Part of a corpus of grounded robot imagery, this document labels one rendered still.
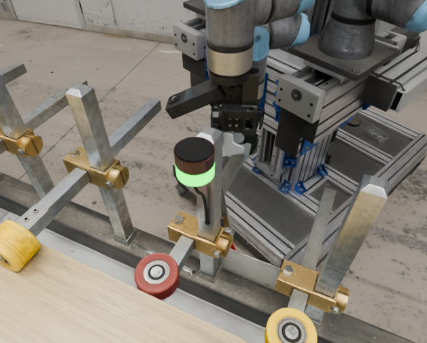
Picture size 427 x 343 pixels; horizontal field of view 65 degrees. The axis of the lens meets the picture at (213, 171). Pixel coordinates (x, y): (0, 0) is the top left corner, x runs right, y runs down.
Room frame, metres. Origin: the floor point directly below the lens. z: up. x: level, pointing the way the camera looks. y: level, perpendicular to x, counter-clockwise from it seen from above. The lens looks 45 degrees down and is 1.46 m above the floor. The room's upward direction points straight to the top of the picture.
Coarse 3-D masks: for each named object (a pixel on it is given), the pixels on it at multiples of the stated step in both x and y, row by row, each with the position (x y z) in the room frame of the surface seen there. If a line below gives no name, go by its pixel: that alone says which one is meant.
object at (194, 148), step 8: (184, 144) 0.38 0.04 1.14; (192, 144) 0.38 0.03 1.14; (200, 144) 0.38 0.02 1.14; (208, 144) 0.38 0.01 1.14; (176, 152) 0.36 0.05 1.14; (184, 152) 0.36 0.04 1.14; (192, 152) 0.36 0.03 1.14; (200, 152) 0.36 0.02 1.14; (208, 152) 0.36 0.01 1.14; (184, 160) 0.35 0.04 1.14; (192, 160) 0.35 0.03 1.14; (200, 160) 0.35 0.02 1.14; (200, 192) 0.38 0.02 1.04; (208, 224) 0.39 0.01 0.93
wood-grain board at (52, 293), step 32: (0, 224) 0.41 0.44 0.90; (64, 256) 0.34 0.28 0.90; (0, 288) 0.28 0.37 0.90; (32, 288) 0.28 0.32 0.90; (64, 288) 0.28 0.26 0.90; (96, 288) 0.28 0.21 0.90; (128, 288) 0.28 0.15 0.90; (0, 320) 0.22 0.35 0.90; (32, 320) 0.22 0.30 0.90; (64, 320) 0.22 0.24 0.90; (96, 320) 0.22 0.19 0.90; (128, 320) 0.22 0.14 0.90; (160, 320) 0.22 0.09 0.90; (192, 320) 0.22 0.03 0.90
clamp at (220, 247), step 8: (184, 216) 0.46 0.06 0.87; (192, 216) 0.46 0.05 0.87; (176, 224) 0.44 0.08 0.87; (184, 224) 0.44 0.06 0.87; (192, 224) 0.44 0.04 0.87; (168, 232) 0.43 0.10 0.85; (176, 232) 0.42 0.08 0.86; (184, 232) 0.41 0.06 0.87; (192, 232) 0.41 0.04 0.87; (224, 232) 0.42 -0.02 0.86; (176, 240) 0.42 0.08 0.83; (200, 240) 0.40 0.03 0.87; (208, 240) 0.39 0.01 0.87; (216, 240) 0.39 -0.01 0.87; (224, 240) 0.39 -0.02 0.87; (232, 240) 0.41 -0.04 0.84; (200, 248) 0.40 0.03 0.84; (208, 248) 0.39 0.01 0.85; (216, 248) 0.38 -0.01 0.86; (224, 248) 0.38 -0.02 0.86; (216, 256) 0.37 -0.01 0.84; (224, 256) 0.38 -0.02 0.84
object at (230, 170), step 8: (232, 160) 0.65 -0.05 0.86; (240, 160) 0.65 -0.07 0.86; (224, 168) 0.62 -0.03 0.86; (232, 168) 0.62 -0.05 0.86; (224, 176) 0.59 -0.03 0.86; (232, 176) 0.59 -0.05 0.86; (224, 184) 0.56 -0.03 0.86; (224, 192) 0.55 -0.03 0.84; (184, 240) 0.40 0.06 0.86; (192, 240) 0.40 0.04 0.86; (176, 248) 0.38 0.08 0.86; (184, 248) 0.38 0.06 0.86; (192, 248) 0.40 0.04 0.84; (176, 256) 0.36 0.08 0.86; (184, 256) 0.36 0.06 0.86; (184, 264) 0.36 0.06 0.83
